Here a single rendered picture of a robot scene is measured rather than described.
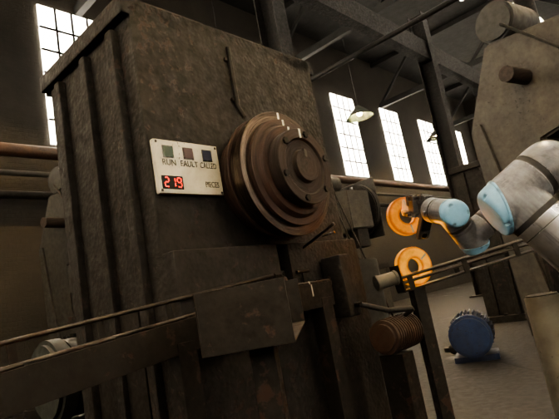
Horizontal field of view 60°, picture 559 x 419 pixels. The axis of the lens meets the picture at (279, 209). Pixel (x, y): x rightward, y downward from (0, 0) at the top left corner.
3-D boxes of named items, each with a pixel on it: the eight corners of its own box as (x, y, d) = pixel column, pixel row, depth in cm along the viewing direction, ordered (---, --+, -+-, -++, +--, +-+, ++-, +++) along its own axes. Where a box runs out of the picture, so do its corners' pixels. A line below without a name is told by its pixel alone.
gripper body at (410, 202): (422, 193, 188) (438, 194, 176) (423, 215, 189) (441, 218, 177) (403, 195, 186) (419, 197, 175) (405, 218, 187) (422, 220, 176)
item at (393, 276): (375, 291, 192) (370, 276, 193) (395, 285, 194) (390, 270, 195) (381, 290, 186) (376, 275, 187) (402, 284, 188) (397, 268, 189)
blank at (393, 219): (380, 204, 196) (383, 202, 193) (413, 194, 200) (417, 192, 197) (393, 240, 194) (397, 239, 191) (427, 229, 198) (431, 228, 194)
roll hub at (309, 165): (276, 206, 163) (262, 127, 168) (327, 207, 184) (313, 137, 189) (289, 202, 160) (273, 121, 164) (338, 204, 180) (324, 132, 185)
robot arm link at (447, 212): (458, 234, 160) (440, 213, 158) (437, 230, 172) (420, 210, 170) (477, 215, 161) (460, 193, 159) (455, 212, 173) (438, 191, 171)
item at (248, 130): (239, 242, 161) (217, 109, 169) (326, 237, 196) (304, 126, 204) (253, 238, 157) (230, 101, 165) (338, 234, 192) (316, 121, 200)
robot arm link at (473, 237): (501, 239, 164) (480, 212, 162) (476, 262, 164) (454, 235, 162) (486, 233, 173) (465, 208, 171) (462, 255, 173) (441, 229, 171)
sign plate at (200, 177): (156, 194, 153) (149, 140, 156) (220, 196, 172) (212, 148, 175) (160, 192, 151) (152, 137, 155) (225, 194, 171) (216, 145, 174)
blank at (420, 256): (413, 294, 193) (418, 293, 190) (386, 266, 193) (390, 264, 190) (434, 267, 199) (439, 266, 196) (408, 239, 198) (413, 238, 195)
